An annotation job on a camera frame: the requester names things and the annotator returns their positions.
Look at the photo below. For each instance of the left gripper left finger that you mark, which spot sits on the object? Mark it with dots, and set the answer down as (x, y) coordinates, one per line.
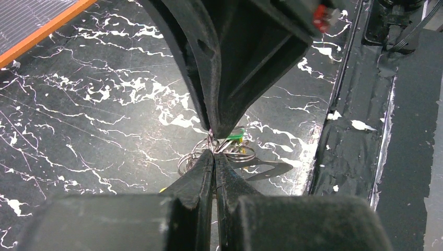
(179, 218)

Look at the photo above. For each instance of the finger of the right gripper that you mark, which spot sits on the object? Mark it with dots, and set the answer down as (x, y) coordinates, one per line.
(257, 43)
(190, 34)

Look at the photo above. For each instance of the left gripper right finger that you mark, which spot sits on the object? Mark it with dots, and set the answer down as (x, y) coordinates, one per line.
(249, 220)

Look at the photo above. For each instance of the green tag key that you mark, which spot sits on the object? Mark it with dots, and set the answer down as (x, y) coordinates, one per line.
(236, 135)

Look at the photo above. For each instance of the orange two-tier rack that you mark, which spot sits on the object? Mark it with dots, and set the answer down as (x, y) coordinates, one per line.
(25, 23)

